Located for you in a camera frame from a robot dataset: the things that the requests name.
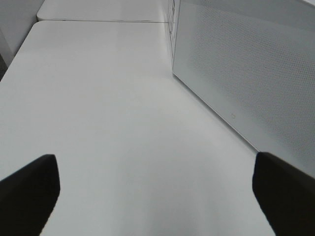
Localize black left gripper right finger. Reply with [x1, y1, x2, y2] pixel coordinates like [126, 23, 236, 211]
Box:
[252, 152, 315, 236]

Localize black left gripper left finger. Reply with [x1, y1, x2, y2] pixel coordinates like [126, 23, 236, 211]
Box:
[0, 154, 61, 236]

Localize white microwave door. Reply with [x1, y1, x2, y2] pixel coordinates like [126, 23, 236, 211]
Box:
[173, 0, 315, 176]

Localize white microwave oven body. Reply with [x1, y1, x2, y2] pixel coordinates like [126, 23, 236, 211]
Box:
[167, 0, 181, 58]

